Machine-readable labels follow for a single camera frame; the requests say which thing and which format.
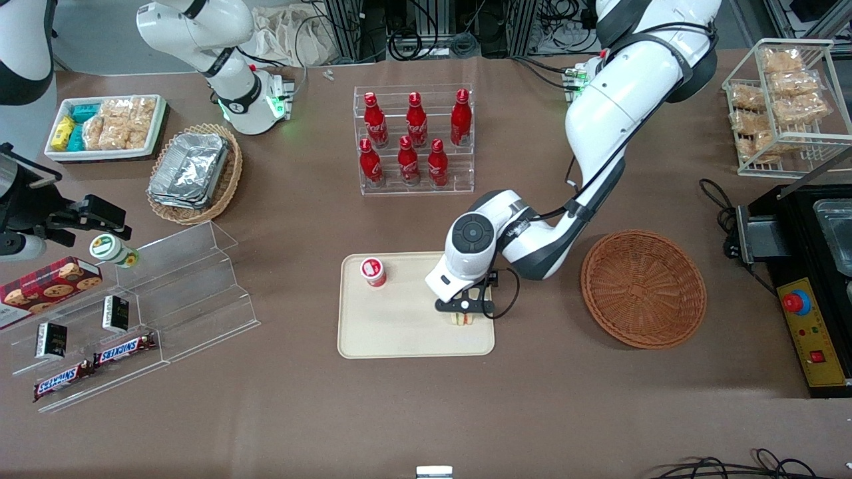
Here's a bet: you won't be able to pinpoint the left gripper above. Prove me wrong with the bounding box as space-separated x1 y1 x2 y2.
426 261 497 319

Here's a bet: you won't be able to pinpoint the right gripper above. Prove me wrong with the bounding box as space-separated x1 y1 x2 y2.
0 143 132 245

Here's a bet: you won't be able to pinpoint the cream plastic tray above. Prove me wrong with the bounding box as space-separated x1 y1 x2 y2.
337 250 496 360

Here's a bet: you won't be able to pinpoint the oval tan wicker basket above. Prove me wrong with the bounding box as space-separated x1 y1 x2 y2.
146 123 244 226

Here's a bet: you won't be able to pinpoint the round brown wicker basket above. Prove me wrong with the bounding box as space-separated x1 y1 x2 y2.
580 230 708 350

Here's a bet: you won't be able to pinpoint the green lid white cup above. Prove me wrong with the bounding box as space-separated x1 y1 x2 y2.
89 234 140 269

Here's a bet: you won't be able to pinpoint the white rectangular snack bin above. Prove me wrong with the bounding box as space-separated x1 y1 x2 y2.
44 94 168 163

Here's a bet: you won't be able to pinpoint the red plaid cookie box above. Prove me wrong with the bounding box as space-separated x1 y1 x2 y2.
0 256 104 331

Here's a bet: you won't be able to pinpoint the small black snack box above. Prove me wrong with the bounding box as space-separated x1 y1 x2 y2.
35 321 69 361
102 295 130 333

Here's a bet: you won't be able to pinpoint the stacked aluminium foil trays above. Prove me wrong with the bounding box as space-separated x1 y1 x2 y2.
148 132 230 211

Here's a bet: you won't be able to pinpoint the red lid white cup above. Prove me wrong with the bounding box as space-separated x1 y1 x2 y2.
360 257 388 288

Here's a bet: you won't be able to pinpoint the clear acrylic stepped shelf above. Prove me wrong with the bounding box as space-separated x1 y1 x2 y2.
10 221 262 414

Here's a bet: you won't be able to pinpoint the snickers chocolate bar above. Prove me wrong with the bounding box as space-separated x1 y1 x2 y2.
33 359 96 402
93 333 158 368

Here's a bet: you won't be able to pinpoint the clear acrylic bottle rack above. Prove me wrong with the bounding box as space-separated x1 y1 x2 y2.
353 83 475 196

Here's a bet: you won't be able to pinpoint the red cola bottle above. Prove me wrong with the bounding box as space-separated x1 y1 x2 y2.
450 88 473 147
359 138 385 187
397 136 421 186
363 92 389 148
406 92 429 147
427 138 450 188

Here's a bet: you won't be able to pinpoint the beige cloth bag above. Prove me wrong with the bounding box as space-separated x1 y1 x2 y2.
253 5 333 67

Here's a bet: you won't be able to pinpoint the grey black metal box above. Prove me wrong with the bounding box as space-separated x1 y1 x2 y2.
736 205 793 265

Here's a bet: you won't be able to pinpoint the black countertop appliance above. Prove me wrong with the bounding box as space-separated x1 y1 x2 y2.
749 183 852 400

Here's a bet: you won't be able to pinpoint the fried snack clear bag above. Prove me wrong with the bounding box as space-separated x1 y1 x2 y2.
738 130 793 164
772 93 831 127
730 84 768 111
769 70 821 98
729 110 774 136
761 48 804 74

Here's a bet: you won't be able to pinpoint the yellow control box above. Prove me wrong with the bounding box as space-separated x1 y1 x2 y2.
777 277 849 389

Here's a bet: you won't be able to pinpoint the steel appliance pan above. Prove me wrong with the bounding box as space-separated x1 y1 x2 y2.
813 198 852 277

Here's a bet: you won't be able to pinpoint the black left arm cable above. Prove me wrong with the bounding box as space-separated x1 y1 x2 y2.
495 23 720 319

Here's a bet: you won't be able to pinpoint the black arm base cables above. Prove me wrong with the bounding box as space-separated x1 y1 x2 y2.
513 57 580 90

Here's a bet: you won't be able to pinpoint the coiled black cables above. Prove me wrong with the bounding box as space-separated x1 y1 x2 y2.
389 30 480 57

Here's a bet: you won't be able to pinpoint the black appliance power cable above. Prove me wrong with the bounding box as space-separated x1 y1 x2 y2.
699 178 741 260

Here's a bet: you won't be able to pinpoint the aluminium frame rack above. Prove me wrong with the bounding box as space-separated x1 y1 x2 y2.
319 0 540 61

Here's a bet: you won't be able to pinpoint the black floor cable bundle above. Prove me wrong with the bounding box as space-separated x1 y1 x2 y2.
649 449 852 479

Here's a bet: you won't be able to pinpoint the white wire rack basket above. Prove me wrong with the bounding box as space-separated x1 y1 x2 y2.
722 39 852 178

